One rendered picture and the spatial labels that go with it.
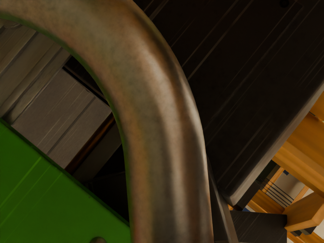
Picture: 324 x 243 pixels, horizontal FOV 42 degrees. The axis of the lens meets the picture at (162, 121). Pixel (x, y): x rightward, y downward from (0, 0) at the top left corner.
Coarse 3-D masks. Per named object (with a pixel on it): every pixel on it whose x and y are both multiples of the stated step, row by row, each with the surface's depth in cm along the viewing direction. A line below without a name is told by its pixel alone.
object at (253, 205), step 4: (228, 204) 396; (248, 204) 427; (252, 204) 424; (256, 204) 423; (232, 208) 402; (244, 208) 419; (252, 208) 426; (256, 208) 423; (260, 208) 421; (260, 212) 422; (264, 212) 420; (288, 232) 413; (288, 236) 414; (292, 236) 412; (292, 240) 413; (296, 240) 411; (300, 240) 409
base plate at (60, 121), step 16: (64, 80) 70; (48, 96) 70; (64, 96) 74; (80, 96) 78; (32, 112) 69; (48, 112) 73; (64, 112) 77; (80, 112) 83; (96, 112) 89; (16, 128) 68; (32, 128) 72; (48, 128) 76; (64, 128) 82; (80, 128) 87; (96, 128) 94; (48, 144) 80; (64, 144) 86; (80, 144) 92; (64, 160) 91
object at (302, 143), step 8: (304, 120) 101; (312, 120) 101; (320, 120) 101; (296, 128) 101; (304, 128) 101; (312, 128) 101; (320, 128) 100; (296, 136) 101; (304, 136) 100; (312, 136) 100; (320, 136) 100; (288, 144) 102; (296, 144) 100; (304, 144) 100; (312, 144) 100; (320, 144) 99; (296, 152) 104; (304, 152) 100; (312, 152) 99; (320, 152) 99; (304, 160) 105; (312, 160) 99; (320, 160) 99; (312, 168) 106; (320, 168) 101
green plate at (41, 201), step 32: (0, 128) 27; (0, 160) 27; (32, 160) 27; (0, 192) 27; (32, 192) 27; (64, 192) 27; (0, 224) 27; (32, 224) 27; (64, 224) 27; (96, 224) 27; (128, 224) 28
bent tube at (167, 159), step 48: (0, 0) 15; (48, 0) 14; (96, 0) 14; (96, 48) 14; (144, 48) 14; (144, 96) 14; (192, 96) 15; (144, 144) 14; (192, 144) 14; (144, 192) 14; (192, 192) 14; (144, 240) 14; (192, 240) 14
